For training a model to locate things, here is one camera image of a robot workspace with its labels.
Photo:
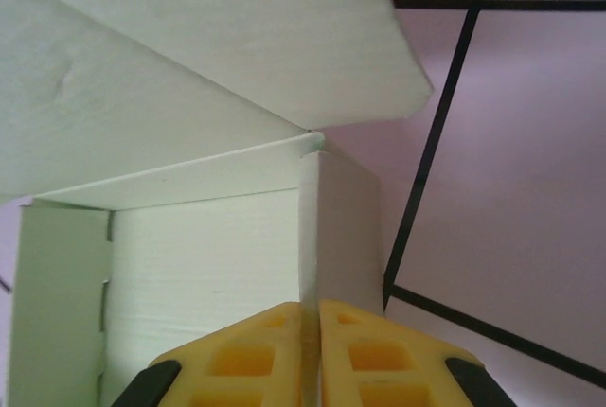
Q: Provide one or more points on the light green paper box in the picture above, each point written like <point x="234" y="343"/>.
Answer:
<point x="142" y="118"/>

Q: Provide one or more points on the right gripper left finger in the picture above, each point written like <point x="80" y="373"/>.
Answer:
<point x="246" y="364"/>

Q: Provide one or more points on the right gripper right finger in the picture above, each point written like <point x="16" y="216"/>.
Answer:
<point x="379" y="364"/>

